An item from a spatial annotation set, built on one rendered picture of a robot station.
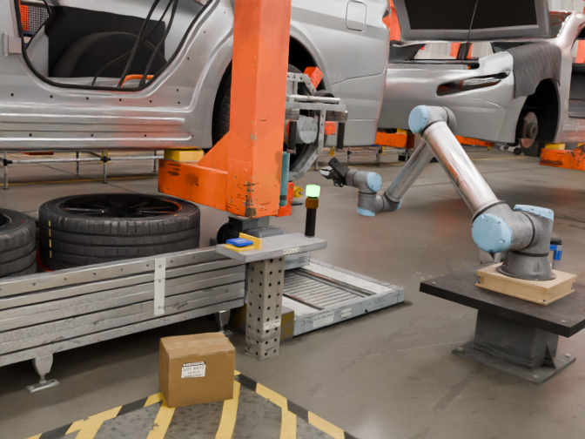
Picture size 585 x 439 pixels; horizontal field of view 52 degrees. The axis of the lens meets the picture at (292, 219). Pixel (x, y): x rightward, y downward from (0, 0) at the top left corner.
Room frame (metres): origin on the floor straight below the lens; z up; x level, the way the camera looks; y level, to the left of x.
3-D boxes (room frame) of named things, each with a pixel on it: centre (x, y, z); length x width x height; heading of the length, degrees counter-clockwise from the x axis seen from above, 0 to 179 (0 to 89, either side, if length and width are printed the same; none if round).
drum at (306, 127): (3.03, 0.02, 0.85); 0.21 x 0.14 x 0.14; 45
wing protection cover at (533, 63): (5.36, -1.95, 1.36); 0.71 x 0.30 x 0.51; 135
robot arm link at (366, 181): (2.97, -0.36, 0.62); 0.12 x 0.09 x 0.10; 45
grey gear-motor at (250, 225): (2.79, 0.22, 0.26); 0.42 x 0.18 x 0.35; 45
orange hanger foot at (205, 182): (2.69, 0.41, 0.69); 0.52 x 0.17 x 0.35; 45
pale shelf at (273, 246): (2.25, 0.07, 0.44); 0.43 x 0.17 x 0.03; 135
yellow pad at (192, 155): (2.82, 0.53, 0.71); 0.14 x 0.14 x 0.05; 45
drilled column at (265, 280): (2.23, 0.09, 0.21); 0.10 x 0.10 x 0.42; 45
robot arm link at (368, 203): (2.97, -0.37, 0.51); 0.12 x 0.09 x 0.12; 123
